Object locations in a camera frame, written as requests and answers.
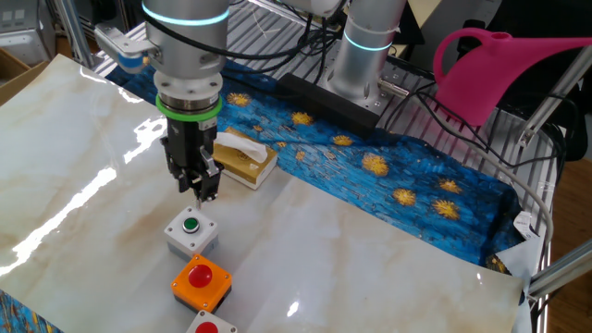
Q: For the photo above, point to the gold tissue box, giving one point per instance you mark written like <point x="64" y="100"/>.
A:
<point x="240" y="170"/>

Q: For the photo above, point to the pink watering can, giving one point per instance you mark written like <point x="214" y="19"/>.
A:
<point x="476" y="78"/>

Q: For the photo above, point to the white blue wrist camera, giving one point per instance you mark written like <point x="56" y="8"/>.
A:
<point x="125" y="48"/>

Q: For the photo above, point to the white paper tag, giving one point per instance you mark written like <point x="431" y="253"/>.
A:
<point x="526" y="225"/>

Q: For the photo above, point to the white box green button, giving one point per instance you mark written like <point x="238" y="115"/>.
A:
<point x="173" y="231"/>

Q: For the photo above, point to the blue starry painted cloth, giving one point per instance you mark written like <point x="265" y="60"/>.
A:
<point x="393" y="162"/>

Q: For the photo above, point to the orange box red button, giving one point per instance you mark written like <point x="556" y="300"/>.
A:
<point x="217" y="282"/>

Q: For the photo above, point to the brown cardboard box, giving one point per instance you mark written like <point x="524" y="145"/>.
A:
<point x="18" y="78"/>

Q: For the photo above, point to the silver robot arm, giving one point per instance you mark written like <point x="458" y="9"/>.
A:
<point x="185" y="46"/>

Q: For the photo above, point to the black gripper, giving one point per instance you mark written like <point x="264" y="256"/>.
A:
<point x="189" y="141"/>

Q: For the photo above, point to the marble pattern sheet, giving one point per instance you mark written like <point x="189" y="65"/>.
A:
<point x="347" y="259"/>

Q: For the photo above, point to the white black box red button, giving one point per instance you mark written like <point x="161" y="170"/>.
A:
<point x="223" y="326"/>

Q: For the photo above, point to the aluminium frame post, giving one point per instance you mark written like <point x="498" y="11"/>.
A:
<point x="555" y="97"/>
<point x="559" y="270"/>
<point x="74" y="32"/>

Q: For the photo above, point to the blue orange painted cloth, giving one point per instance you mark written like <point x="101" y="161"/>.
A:
<point x="18" y="316"/>

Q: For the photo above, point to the grey metal computer case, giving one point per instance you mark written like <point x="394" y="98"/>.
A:
<point x="23" y="32"/>

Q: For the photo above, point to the white tissue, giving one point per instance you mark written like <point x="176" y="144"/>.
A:
<point x="240" y="145"/>

